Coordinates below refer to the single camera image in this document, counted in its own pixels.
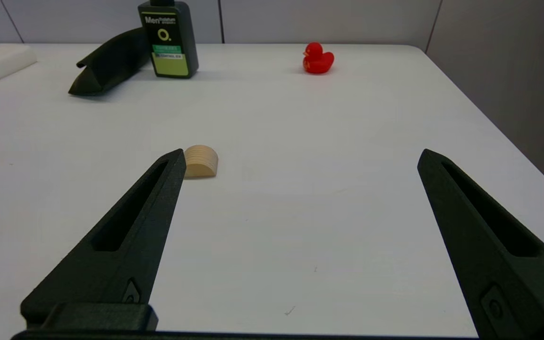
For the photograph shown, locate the red pepper toy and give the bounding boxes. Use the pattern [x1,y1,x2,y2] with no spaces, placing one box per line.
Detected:
[302,42,334,74]

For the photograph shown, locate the wooden half cylinder block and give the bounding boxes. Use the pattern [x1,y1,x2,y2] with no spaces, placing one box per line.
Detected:
[184,144,219,179]

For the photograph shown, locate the black green pump bottle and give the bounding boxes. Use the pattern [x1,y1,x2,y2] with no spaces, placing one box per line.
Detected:
[137,0,199,79]

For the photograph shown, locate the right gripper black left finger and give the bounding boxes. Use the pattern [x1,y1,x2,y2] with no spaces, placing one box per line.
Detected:
[20,149,187,331]

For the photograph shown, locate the black glasses case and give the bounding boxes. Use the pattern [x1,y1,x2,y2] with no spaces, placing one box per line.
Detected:
[68,27,152,97]

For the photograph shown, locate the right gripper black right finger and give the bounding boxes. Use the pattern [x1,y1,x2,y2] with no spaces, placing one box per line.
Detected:
[417,149,544,340]

